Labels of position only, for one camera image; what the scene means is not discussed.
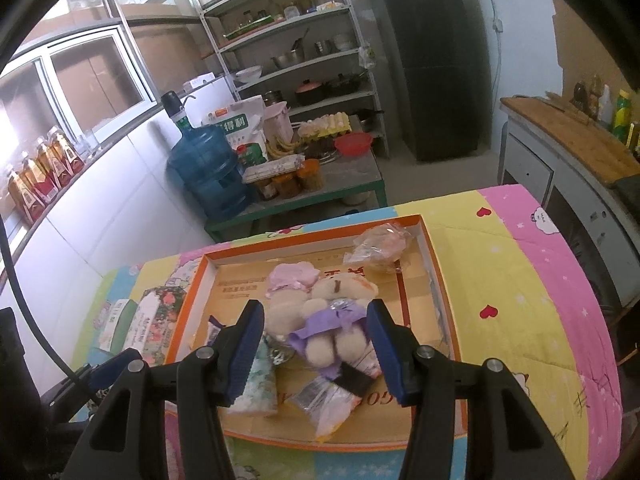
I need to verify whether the pale green tissue packet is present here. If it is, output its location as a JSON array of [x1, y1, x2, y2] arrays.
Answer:
[[227, 337, 278, 417]]

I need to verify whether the pink hat teddy bear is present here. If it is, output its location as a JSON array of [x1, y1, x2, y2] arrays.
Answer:
[[265, 261, 320, 339]]

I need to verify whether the purple dress teddy bear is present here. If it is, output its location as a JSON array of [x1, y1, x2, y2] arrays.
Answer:
[[288, 272, 378, 379]]

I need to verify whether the pink item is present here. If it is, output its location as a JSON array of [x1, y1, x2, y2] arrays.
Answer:
[[343, 222, 412, 273]]

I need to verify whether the green white tissue box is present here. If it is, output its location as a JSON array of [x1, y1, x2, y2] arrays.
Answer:
[[94, 298, 138, 354]]

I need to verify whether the floral tissue pack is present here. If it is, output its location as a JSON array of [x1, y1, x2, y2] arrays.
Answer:
[[122, 286, 186, 366]]

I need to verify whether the colourful cartoon bed sheet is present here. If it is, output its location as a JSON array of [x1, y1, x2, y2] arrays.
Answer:
[[72, 184, 623, 479]]

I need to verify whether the orange shallow cardboard box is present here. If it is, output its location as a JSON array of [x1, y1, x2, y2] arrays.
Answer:
[[166, 215, 458, 453]]

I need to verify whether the blue water jug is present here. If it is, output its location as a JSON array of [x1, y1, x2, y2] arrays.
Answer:
[[160, 91, 253, 222]]

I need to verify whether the grey side cabinet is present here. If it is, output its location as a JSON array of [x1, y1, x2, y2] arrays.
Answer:
[[498, 96, 639, 308]]

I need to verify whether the bananas bunch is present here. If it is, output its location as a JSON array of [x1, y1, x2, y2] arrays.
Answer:
[[266, 136, 298, 160]]

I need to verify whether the green low table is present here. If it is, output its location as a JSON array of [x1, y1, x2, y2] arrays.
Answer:
[[203, 148, 388, 244]]

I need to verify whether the red plastic basket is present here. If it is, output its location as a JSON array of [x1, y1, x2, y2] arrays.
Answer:
[[334, 132, 373, 157]]

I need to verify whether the egg carton tray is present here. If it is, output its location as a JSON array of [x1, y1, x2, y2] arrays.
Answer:
[[297, 112, 352, 139]]

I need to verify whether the green yellow bottle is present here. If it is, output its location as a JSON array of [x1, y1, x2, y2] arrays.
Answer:
[[612, 89, 631, 144]]

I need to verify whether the grey metal shelf rack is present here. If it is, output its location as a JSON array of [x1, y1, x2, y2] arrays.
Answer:
[[198, 0, 390, 154]]

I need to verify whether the black refrigerator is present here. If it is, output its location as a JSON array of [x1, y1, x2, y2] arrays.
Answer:
[[370, 0, 480, 162]]

